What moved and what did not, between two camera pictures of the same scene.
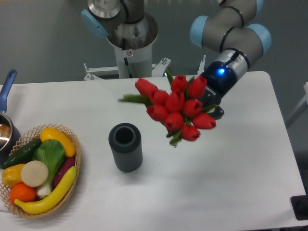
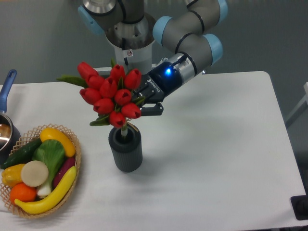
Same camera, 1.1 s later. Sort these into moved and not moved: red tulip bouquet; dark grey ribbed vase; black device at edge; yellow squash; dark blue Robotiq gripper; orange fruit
Moved: dark blue Robotiq gripper; red tulip bouquet
Not moved: dark grey ribbed vase; yellow squash; black device at edge; orange fruit
